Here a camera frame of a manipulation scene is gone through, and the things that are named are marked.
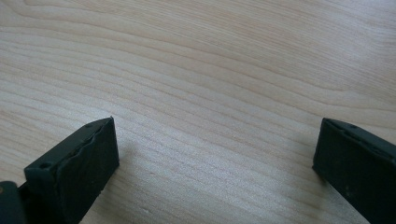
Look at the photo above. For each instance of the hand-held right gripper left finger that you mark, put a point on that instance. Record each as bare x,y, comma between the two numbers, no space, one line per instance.
77,174

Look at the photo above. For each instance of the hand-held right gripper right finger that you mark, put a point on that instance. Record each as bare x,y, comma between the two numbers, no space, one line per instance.
358,168

